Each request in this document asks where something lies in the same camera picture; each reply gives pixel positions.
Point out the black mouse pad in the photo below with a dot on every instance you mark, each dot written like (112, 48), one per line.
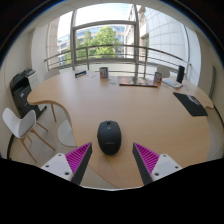
(188, 104)

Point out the red magazine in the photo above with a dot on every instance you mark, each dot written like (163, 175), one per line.
(136, 81)

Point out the black computer mouse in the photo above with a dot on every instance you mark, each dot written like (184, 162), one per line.
(109, 138)

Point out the grey door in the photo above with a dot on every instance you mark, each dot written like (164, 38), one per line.
(212, 81)

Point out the small dark stapler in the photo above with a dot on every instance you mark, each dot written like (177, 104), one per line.
(80, 73)

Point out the grey metal balcony railing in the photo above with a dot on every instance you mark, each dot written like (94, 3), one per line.
(110, 47)

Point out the black office printer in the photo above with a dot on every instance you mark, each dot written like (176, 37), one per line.
(21, 91)

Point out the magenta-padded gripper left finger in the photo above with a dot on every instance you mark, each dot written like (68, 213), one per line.
(58, 165)

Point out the black cylindrical speaker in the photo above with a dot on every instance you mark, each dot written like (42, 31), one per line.
(180, 74)

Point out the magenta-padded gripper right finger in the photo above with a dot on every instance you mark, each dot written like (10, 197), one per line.
(165, 165)

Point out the white round table base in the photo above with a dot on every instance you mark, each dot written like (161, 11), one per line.
(66, 135)

